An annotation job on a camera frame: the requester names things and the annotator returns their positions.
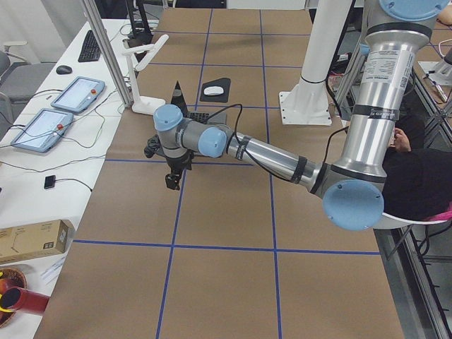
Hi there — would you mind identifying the white chair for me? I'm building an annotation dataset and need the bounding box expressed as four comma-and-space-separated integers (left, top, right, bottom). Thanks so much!
374, 209, 449, 262

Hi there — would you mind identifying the brown cardboard box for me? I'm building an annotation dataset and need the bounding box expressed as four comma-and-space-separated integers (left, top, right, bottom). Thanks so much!
1, 220, 74, 264

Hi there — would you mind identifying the white computer mouse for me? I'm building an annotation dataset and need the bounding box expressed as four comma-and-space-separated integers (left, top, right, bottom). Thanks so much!
203, 85, 225, 96

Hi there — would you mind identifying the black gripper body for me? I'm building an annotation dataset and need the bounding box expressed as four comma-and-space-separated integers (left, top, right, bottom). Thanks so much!
166, 155, 193, 175

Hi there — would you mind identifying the teach pendant tablet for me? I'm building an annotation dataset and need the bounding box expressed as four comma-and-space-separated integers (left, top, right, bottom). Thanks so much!
11, 109, 74, 153
51, 76, 105, 114

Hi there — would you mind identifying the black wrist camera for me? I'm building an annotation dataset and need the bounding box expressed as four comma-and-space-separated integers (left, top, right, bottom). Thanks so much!
143, 135, 165, 158

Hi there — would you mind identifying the wicker basket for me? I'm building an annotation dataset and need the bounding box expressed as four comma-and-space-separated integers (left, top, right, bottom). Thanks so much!
1, 268, 27, 327

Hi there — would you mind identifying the aluminium frame post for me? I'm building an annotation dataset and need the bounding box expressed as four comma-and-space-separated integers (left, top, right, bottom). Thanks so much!
81, 0, 133, 108

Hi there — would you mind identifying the white desk lamp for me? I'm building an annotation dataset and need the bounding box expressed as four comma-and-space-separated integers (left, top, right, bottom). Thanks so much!
121, 34, 170, 116

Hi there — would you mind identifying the red cylinder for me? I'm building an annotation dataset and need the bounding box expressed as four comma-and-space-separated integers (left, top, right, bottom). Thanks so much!
1, 287, 50, 315

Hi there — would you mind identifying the silver laptop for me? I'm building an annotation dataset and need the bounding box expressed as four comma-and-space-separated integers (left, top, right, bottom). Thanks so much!
169, 81, 227, 124

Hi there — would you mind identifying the upper teach pendant tablet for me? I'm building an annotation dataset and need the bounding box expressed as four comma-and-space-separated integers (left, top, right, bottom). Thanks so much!
51, 76, 105, 114

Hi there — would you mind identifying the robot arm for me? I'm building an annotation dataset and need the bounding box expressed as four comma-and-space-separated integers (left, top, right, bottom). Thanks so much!
144, 1, 451, 231

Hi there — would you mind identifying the seated person in black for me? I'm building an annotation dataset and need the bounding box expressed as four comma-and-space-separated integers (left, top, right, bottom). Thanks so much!
383, 115, 451, 221

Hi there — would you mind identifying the small black device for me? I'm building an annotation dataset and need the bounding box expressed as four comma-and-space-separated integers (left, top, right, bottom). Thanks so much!
44, 175, 57, 189

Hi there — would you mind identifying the black mouse pad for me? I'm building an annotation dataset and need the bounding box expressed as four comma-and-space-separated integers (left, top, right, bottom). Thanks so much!
200, 77, 231, 103

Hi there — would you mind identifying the black desk mouse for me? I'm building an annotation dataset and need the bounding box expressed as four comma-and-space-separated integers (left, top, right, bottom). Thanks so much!
56, 65, 73, 75

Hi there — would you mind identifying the lower teach pendant tablet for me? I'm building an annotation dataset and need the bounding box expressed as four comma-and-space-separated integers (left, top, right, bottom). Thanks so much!
11, 109, 74, 153

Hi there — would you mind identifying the black keyboard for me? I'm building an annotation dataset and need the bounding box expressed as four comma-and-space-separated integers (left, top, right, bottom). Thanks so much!
78, 30, 101, 63

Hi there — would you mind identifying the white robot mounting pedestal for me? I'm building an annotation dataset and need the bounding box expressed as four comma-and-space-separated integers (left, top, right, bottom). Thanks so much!
279, 0, 354, 126

